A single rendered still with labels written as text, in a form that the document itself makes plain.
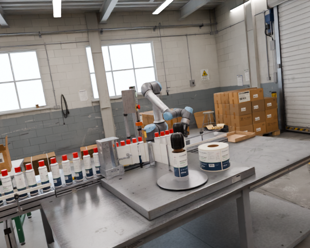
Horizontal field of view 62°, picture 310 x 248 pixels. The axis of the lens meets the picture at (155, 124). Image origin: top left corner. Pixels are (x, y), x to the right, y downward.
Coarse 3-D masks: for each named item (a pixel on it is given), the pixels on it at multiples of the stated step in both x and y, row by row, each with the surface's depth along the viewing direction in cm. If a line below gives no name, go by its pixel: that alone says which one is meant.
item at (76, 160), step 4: (76, 152) 181; (76, 156) 180; (76, 160) 179; (76, 164) 179; (80, 164) 181; (76, 168) 180; (80, 168) 181; (76, 172) 180; (80, 172) 181; (76, 176) 181; (80, 176) 181; (76, 180) 182; (80, 180) 181
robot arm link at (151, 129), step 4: (148, 124) 255; (152, 124) 252; (144, 128) 249; (148, 128) 246; (152, 128) 246; (156, 128) 250; (148, 132) 246; (152, 132) 246; (148, 136) 247; (152, 136) 247
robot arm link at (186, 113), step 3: (186, 108) 228; (189, 108) 227; (183, 111) 230; (186, 111) 227; (189, 111) 227; (183, 114) 229; (186, 114) 226; (189, 114) 227; (183, 117) 228; (186, 117) 226; (189, 117) 227
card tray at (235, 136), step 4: (232, 132) 283; (236, 132) 284; (240, 132) 279; (244, 132) 275; (248, 132) 270; (252, 132) 266; (216, 136) 270; (224, 136) 277; (228, 136) 277; (232, 136) 275; (236, 136) 272; (240, 136) 270; (244, 136) 255; (248, 136) 258; (252, 136) 262; (228, 140) 260; (232, 140) 258; (236, 140) 249; (240, 140) 252
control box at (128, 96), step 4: (124, 92) 202; (128, 92) 201; (132, 92) 201; (124, 96) 202; (128, 96) 202; (132, 96) 202; (124, 100) 202; (128, 100) 202; (132, 100) 202; (124, 104) 203; (128, 104) 203; (132, 104) 203; (136, 104) 209; (124, 108) 203; (128, 108) 203; (132, 108) 203; (136, 108) 205; (124, 112) 204; (128, 112) 204; (132, 112) 204
